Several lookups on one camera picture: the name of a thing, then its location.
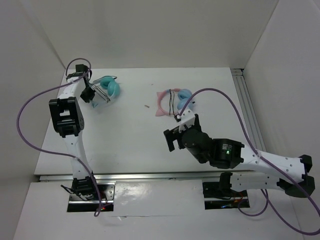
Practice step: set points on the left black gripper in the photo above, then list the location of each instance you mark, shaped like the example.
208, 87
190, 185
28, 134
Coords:
90, 95

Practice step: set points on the front aluminium rail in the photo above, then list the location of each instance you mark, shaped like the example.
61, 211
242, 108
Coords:
160, 175

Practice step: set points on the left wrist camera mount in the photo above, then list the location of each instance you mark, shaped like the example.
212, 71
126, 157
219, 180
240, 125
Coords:
76, 76

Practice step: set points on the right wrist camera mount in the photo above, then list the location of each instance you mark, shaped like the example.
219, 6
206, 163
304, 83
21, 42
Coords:
186, 120

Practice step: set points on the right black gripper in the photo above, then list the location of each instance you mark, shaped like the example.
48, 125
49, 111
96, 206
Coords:
171, 135

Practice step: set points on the pink blue cat headphones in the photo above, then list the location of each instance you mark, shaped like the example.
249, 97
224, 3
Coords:
177, 99

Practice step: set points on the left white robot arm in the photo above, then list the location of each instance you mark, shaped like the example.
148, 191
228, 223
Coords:
68, 122

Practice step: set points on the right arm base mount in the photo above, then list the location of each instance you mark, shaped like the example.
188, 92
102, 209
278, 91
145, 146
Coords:
216, 199

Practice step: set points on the teal cat ear headphones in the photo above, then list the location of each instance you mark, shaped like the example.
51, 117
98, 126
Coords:
107, 90

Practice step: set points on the right side aluminium rail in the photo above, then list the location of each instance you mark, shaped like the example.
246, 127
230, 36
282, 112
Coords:
247, 108

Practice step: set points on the white front cover panel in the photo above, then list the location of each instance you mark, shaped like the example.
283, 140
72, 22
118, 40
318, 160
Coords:
160, 198

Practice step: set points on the aluminium rail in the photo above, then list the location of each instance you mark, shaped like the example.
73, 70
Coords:
160, 175
247, 108

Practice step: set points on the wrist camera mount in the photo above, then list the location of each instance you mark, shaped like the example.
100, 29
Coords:
76, 76
186, 120

